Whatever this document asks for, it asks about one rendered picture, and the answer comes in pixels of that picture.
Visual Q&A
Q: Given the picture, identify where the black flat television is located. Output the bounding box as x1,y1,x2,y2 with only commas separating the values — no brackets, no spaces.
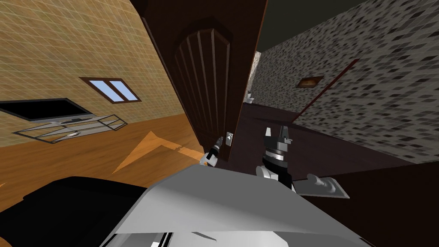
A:
0,98,94,123

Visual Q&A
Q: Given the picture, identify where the glass television stand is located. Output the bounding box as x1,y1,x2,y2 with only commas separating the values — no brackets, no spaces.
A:
12,114,129,145

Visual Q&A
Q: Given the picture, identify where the brown framed wall picture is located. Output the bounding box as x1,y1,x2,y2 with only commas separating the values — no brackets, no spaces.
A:
295,75,325,89

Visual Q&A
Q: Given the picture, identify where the brown framed window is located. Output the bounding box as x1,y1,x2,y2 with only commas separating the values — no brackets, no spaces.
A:
79,77,142,105

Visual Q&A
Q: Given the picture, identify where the dark brown door leaf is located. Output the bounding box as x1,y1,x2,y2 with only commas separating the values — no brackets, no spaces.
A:
129,0,268,163
295,161,439,247

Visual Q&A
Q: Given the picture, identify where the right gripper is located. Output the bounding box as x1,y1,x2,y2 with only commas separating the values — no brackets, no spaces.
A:
263,125,293,154

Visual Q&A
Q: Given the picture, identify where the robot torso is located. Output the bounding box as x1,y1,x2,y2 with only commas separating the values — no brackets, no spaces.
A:
99,163,375,247

